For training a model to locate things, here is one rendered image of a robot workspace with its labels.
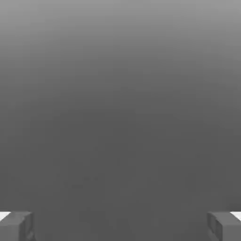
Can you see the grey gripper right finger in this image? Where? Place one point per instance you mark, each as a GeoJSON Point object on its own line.
{"type": "Point", "coordinates": [226, 226]}

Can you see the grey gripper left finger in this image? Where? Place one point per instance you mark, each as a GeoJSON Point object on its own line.
{"type": "Point", "coordinates": [15, 226]}

